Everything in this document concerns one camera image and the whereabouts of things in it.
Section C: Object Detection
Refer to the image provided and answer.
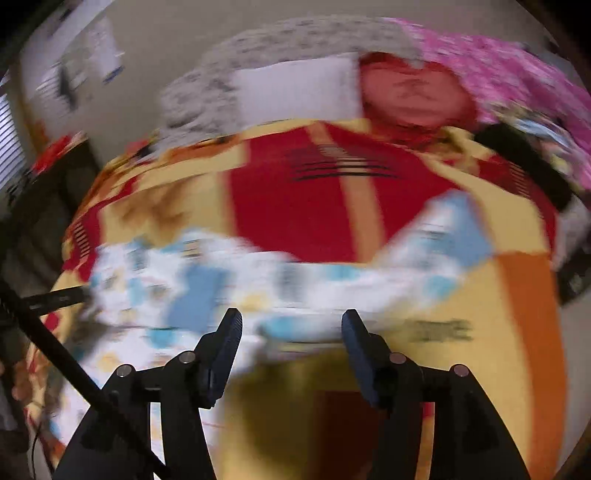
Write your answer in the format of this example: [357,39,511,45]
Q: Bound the red yellow orange patterned blanket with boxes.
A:
[14,117,568,480]

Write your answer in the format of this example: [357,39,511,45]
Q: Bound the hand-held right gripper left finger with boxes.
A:
[53,308,244,480]

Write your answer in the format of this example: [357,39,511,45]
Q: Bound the dark wooden furniture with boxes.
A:
[0,138,100,287]

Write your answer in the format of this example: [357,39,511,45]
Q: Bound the white pillow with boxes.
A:
[231,53,361,125]

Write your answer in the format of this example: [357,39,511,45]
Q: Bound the grey floral quilt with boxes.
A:
[159,18,423,139]

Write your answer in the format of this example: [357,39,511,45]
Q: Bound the wall poster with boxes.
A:
[34,14,125,112]

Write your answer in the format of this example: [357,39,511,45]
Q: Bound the pink printed quilt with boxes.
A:
[397,18,591,162]

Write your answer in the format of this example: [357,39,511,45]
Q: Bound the red heart cushion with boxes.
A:
[358,53,478,144]

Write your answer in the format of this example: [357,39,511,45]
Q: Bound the black garment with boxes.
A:
[473,124,573,213]

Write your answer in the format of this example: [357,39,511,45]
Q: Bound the white printed baby garment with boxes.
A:
[60,191,495,444]

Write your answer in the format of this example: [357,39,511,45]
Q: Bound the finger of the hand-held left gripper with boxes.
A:
[0,278,171,480]
[25,285,92,315]

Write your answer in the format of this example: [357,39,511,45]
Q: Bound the window blinds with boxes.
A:
[0,92,26,190]

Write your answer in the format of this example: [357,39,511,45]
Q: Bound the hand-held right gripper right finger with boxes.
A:
[341,309,532,480]

